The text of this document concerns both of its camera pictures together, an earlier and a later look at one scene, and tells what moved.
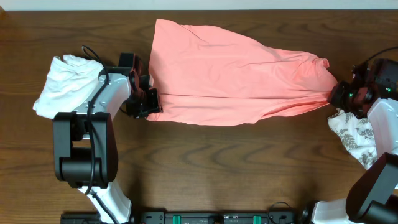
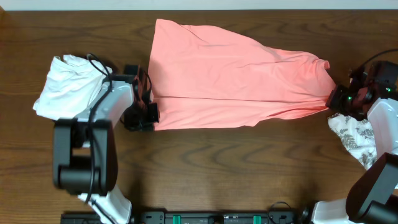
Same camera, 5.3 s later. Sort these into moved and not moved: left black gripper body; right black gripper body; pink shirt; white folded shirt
Moved: left black gripper body
Not moved: white folded shirt; right black gripper body; pink shirt
